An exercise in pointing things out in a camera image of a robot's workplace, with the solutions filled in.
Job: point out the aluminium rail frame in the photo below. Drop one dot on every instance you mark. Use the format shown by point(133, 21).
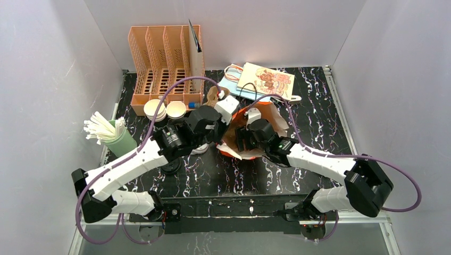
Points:
point(352, 234)

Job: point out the white cup lid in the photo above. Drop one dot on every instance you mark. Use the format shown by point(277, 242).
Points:
point(200, 150)

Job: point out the orange paper bag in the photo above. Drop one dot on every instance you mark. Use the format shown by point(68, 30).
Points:
point(268, 111)

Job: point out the black cup lid left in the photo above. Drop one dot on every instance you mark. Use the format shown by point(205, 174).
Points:
point(173, 167)

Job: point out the green straw holder cup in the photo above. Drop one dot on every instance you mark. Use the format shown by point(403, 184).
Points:
point(123, 142)

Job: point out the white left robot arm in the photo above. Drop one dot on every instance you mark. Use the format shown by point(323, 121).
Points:
point(99, 190)

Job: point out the brown pulp cup carrier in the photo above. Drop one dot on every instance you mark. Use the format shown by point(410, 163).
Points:
point(211, 96)

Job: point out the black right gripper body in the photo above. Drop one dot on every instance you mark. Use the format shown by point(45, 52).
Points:
point(240, 138)

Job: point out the kraft paper cup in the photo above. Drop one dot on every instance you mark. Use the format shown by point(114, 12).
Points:
point(176, 110)

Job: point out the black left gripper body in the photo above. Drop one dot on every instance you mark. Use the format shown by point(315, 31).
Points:
point(218, 130)

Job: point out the white wrapped straws bundle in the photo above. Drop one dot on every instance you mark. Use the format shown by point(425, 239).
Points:
point(99, 128)

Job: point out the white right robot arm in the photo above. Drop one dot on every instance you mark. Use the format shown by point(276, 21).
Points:
point(364, 185)

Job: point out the grey folder in organizer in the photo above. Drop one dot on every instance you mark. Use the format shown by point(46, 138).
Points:
point(195, 51)

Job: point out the light blue paper bag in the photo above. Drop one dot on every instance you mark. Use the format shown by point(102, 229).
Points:
point(230, 81)

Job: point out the orange plastic file organizer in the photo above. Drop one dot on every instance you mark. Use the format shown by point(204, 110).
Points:
point(161, 58)

